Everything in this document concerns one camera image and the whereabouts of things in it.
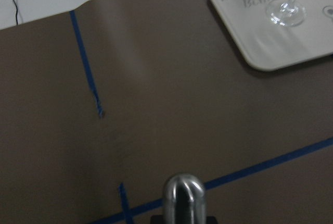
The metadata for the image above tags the clear wine glass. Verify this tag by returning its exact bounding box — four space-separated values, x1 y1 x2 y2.
265 0 306 27

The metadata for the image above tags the steel muddler black tip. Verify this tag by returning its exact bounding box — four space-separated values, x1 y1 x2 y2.
162 173 207 223

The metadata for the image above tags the cream bear tray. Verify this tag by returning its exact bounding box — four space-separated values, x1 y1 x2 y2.
211 0 332 71

